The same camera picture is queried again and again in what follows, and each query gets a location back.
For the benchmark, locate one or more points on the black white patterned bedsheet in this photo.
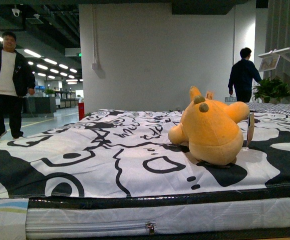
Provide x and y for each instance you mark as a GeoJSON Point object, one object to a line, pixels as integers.
{"type": "Point", "coordinates": [120, 154]}

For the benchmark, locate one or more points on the red bin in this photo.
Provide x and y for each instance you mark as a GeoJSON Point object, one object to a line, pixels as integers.
{"type": "Point", "coordinates": [81, 112]}

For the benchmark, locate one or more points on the orange plush toy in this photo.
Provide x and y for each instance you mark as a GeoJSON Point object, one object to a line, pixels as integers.
{"type": "Point", "coordinates": [210, 128]}

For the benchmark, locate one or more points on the man in dark clothes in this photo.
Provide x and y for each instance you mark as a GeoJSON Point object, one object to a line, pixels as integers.
{"type": "Point", "coordinates": [242, 75]}

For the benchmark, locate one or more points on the plush toy hang tag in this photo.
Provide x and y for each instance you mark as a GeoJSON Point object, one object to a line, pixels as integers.
{"type": "Point", "coordinates": [250, 129]}

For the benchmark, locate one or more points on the green potted plant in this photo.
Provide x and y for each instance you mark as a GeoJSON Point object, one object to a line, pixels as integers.
{"type": "Point", "coordinates": [271, 88]}

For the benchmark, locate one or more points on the framed picture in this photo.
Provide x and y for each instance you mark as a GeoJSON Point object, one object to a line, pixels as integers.
{"type": "Point", "coordinates": [269, 63]}

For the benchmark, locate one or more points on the man in white shirt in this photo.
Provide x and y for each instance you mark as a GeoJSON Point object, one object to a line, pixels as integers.
{"type": "Point", "coordinates": [16, 80]}

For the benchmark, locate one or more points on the striped grey pillow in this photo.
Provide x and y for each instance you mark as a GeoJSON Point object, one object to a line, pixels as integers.
{"type": "Point", "coordinates": [281, 108]}

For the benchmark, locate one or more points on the white quilted mattress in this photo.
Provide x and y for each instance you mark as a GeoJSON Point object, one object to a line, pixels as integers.
{"type": "Point", "coordinates": [260, 214]}

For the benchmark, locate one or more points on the white security camera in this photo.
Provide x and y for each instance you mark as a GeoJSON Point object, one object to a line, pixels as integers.
{"type": "Point", "coordinates": [15, 11]}

